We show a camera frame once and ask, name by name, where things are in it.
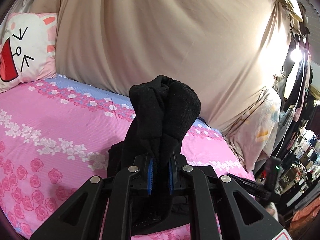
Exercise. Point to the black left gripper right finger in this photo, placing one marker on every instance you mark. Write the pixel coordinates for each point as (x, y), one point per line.
(217, 207)

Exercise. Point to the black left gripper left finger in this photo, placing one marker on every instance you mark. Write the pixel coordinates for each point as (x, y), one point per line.
(100, 208)

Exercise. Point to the black knitted pants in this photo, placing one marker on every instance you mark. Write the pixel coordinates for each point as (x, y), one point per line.
(165, 111)

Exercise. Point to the cluttered shelf items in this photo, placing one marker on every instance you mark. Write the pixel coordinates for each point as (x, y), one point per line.
(299, 166)

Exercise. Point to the hanging dark clothes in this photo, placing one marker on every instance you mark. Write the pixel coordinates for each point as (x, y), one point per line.
(293, 86)

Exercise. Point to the pink floral bed sheet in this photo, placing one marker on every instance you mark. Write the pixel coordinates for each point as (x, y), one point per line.
(55, 135)

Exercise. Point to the bright light bulb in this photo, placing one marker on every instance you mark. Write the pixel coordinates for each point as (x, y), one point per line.
(296, 54)

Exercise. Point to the beige hanging curtain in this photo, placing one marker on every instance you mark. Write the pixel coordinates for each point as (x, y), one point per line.
(227, 51)

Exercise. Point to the white rabbit cartoon pillow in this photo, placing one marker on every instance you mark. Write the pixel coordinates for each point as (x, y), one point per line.
(28, 48)

